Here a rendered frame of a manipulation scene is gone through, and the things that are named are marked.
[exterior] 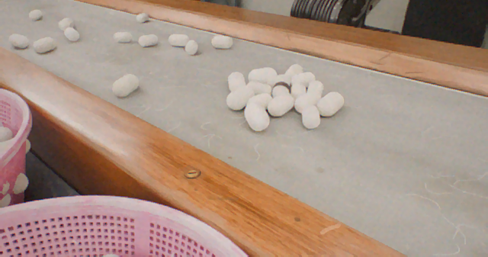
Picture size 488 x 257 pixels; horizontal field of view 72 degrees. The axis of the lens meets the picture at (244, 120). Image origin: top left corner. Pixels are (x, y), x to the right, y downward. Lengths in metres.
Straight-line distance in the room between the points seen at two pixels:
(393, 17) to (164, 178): 2.33
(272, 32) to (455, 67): 0.28
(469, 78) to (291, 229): 0.34
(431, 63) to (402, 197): 0.25
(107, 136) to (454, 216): 0.27
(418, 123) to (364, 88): 0.09
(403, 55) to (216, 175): 0.34
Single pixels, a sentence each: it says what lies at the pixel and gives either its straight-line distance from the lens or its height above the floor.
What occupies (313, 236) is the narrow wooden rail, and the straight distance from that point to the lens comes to 0.21.
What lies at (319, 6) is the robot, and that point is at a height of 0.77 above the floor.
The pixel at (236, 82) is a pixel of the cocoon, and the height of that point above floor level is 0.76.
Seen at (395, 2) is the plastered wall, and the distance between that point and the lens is 2.48.
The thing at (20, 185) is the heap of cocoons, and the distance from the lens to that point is 0.36.
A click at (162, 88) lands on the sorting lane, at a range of 0.44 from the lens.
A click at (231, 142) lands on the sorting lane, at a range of 0.32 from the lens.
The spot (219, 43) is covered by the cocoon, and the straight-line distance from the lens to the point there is 0.56.
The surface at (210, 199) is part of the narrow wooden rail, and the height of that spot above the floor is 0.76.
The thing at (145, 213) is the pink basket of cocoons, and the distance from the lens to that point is 0.22.
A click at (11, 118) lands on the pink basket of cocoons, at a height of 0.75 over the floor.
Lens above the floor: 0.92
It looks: 31 degrees down
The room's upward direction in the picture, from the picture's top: 1 degrees counter-clockwise
